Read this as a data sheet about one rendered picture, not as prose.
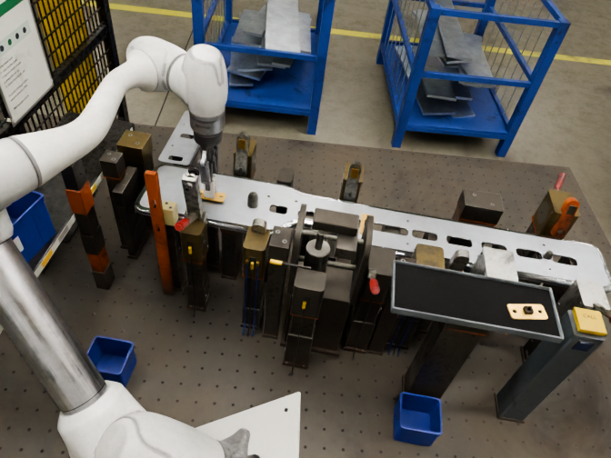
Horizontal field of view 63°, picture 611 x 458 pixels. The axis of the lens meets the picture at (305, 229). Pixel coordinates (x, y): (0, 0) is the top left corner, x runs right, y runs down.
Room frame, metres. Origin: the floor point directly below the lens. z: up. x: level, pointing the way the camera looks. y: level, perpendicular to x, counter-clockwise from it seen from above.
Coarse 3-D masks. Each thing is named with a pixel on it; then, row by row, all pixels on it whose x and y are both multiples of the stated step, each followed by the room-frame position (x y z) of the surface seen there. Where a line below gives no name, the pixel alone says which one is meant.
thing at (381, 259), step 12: (372, 252) 0.87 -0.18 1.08; (384, 252) 0.88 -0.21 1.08; (372, 264) 0.83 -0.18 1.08; (384, 264) 0.83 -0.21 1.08; (384, 276) 0.80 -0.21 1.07; (360, 288) 0.83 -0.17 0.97; (384, 288) 0.80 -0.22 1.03; (360, 300) 0.81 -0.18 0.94; (372, 300) 0.80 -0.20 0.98; (384, 300) 0.80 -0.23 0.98; (360, 312) 0.81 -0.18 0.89; (372, 312) 0.81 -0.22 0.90; (348, 324) 0.86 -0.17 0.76; (360, 324) 0.81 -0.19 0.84; (372, 324) 0.81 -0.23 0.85; (348, 336) 0.81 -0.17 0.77; (360, 336) 0.81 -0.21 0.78; (348, 348) 0.80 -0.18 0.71; (360, 348) 0.81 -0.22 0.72
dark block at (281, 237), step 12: (276, 228) 0.86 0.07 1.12; (288, 228) 0.87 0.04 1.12; (276, 240) 0.82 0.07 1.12; (288, 240) 0.83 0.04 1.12; (276, 252) 0.80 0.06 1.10; (288, 252) 0.81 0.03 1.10; (276, 264) 0.81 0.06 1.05; (276, 276) 0.81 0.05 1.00; (276, 288) 0.81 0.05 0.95; (276, 300) 0.81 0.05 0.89; (276, 312) 0.81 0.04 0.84; (264, 324) 0.81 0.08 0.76; (276, 324) 0.81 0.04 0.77; (264, 336) 0.81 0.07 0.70; (276, 336) 0.81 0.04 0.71
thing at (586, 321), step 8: (576, 312) 0.71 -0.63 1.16; (584, 312) 0.71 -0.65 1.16; (592, 312) 0.72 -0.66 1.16; (576, 320) 0.69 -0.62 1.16; (584, 320) 0.69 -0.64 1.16; (592, 320) 0.70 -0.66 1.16; (600, 320) 0.70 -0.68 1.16; (584, 328) 0.67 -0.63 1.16; (592, 328) 0.67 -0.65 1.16; (600, 328) 0.68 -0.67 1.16
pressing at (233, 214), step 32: (224, 192) 1.09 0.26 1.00; (256, 192) 1.11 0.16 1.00; (288, 192) 1.14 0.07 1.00; (224, 224) 0.96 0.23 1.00; (288, 224) 1.00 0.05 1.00; (384, 224) 1.06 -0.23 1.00; (416, 224) 1.08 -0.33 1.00; (448, 224) 1.10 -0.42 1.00; (480, 224) 1.12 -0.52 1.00; (448, 256) 0.97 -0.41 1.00; (576, 256) 1.05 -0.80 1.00; (608, 288) 0.94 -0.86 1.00
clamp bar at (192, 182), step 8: (192, 168) 0.93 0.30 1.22; (184, 176) 0.90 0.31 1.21; (192, 176) 0.91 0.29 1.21; (184, 184) 0.89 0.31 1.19; (192, 184) 0.89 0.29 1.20; (184, 192) 0.90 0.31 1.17; (192, 192) 0.89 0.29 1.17; (192, 200) 0.90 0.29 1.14; (200, 200) 0.91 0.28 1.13; (192, 208) 0.91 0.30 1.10; (200, 208) 0.91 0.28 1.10; (200, 216) 0.91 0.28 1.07
